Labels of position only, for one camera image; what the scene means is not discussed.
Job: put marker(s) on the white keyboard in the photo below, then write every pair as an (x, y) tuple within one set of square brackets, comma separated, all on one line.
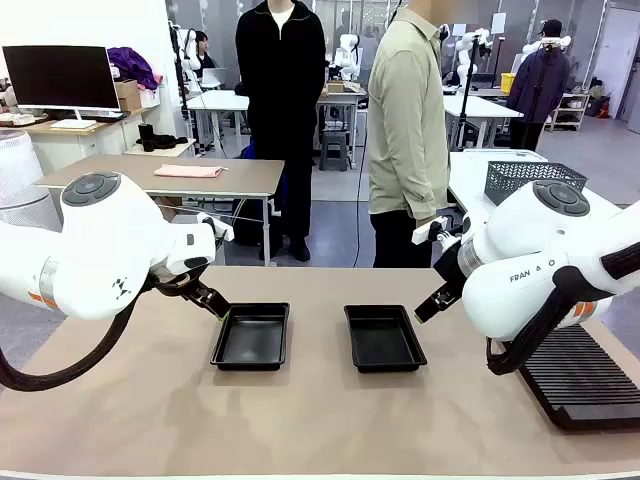
[(72, 124)]

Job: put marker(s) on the black slotted board rack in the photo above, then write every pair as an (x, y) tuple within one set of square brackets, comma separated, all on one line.
[(590, 385)]

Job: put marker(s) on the grey plastic stool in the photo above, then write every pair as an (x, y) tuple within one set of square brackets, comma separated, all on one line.
[(334, 150)]

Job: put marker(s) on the grey mesh basket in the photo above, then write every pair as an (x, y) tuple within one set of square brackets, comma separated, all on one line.
[(510, 177)]

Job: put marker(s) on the yellow bin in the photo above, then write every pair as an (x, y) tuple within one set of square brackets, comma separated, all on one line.
[(508, 82)]

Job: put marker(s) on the seated dark-haired person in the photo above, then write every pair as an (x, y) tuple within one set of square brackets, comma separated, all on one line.
[(204, 52)]

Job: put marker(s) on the white work table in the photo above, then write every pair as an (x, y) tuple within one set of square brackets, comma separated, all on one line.
[(467, 170)]

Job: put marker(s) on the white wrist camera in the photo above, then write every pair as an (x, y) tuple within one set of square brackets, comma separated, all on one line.
[(429, 231), (216, 226)]

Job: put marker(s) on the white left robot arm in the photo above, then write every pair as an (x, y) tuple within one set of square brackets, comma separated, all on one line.
[(100, 240)]

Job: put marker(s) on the black tumbler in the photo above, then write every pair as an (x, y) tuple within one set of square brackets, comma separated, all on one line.
[(145, 137)]

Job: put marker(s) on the black ESD tray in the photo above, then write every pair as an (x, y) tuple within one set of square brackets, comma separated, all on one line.
[(252, 340), (384, 342)]

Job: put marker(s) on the beige-sleeved right forearm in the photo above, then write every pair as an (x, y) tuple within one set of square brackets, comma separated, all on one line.
[(420, 205)]

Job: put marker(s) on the person in beige shirt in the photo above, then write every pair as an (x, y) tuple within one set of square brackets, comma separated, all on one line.
[(405, 125)]

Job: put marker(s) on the black computer monitor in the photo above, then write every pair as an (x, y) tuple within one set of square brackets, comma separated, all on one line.
[(60, 75)]

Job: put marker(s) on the beige-shirt person right hand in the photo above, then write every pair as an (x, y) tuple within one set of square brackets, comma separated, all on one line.
[(427, 221)]

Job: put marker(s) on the white air purifier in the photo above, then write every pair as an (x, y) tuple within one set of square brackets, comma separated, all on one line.
[(20, 175)]

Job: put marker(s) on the wood-topped background desk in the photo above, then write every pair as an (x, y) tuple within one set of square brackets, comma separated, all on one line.
[(345, 95)]

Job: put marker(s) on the pink cloth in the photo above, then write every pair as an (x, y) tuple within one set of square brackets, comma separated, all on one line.
[(187, 171)]

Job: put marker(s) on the brown folding table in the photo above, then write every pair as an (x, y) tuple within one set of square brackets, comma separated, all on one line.
[(200, 180)]

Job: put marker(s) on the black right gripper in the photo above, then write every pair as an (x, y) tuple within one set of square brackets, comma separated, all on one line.
[(455, 272)]

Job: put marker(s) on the black tripod stand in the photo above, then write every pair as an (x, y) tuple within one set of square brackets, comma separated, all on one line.
[(467, 90)]

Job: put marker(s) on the person in dark coat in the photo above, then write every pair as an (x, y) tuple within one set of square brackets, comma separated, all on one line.
[(537, 85)]

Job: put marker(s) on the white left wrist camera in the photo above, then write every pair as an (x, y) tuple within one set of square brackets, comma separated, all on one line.
[(216, 226)]

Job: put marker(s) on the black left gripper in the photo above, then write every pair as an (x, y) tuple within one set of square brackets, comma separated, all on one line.
[(175, 287)]

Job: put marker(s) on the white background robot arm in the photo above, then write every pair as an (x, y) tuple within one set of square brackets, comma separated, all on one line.
[(346, 55), (187, 50), (467, 47)]

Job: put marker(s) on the black cloth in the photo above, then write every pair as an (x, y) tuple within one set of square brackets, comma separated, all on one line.
[(167, 141)]

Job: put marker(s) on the grey laptop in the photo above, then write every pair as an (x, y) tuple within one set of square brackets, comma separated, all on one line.
[(214, 77)]

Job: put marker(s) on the person in black jacket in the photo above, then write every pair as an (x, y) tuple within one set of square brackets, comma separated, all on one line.
[(280, 100)]

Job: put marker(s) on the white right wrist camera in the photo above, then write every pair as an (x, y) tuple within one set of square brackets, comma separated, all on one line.
[(429, 231)]

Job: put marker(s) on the purple cloth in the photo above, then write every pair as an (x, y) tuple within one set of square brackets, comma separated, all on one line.
[(130, 65)]

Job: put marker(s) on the white background desk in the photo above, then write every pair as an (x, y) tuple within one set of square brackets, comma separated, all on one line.
[(480, 106), (220, 100)]

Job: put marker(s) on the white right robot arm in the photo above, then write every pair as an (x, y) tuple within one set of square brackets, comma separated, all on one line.
[(525, 280)]

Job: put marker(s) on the white storage shelf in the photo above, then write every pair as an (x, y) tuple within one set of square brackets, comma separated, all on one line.
[(570, 110)]

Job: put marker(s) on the small cardboard box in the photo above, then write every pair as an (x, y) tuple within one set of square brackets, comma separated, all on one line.
[(127, 95)]

